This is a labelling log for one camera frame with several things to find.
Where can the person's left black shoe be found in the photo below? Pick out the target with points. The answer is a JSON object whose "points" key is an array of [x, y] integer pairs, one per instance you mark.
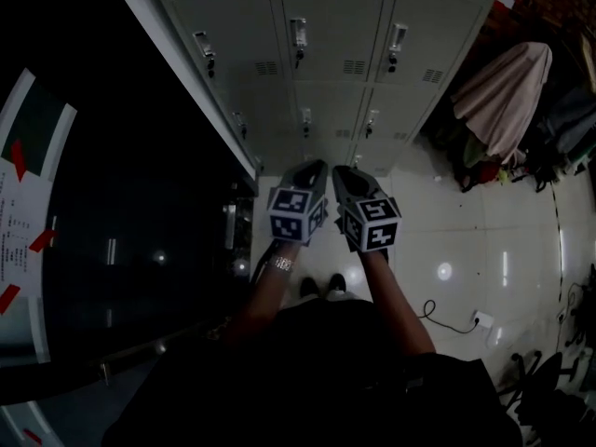
{"points": [[309, 287]]}

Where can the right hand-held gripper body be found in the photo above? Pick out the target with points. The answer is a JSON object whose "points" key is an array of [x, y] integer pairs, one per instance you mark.
{"points": [[372, 224]]}

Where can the white notice poster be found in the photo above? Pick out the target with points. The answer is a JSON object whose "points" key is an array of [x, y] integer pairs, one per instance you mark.
{"points": [[21, 193]]}

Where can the person's black shoe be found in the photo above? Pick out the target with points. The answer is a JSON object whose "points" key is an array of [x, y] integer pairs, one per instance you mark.
{"points": [[309, 287], [337, 283]]}

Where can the pile of red green items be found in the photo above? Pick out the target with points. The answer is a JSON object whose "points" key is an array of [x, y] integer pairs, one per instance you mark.
{"points": [[479, 168]]}

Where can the person's black clothing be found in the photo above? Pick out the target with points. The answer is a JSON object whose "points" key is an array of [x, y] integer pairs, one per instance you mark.
{"points": [[316, 380]]}

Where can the grey metal locker door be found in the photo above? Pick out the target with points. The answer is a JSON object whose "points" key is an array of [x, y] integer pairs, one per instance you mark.
{"points": [[333, 35]]}

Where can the person's right forearm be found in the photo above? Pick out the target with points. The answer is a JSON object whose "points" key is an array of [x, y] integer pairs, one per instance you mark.
{"points": [[396, 305]]}

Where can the black chair base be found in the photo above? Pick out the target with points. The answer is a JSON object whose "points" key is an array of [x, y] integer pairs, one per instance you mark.
{"points": [[545, 380]]}

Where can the grey metal locker cabinet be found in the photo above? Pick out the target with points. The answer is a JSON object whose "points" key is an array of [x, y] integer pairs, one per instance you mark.
{"points": [[326, 63]]}

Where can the person's left forearm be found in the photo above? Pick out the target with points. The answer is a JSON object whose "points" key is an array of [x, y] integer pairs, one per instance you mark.
{"points": [[265, 301]]}

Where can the pink draped cloth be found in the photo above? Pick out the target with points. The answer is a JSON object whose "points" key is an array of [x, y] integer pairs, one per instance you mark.
{"points": [[507, 100]]}

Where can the person's right black shoe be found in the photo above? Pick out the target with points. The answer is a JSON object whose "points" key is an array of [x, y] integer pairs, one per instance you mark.
{"points": [[337, 283]]}

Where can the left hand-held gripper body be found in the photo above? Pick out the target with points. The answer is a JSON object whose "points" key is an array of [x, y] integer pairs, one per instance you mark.
{"points": [[291, 217]]}

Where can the white power strip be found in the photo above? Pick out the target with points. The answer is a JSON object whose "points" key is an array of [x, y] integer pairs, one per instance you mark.
{"points": [[483, 319]]}

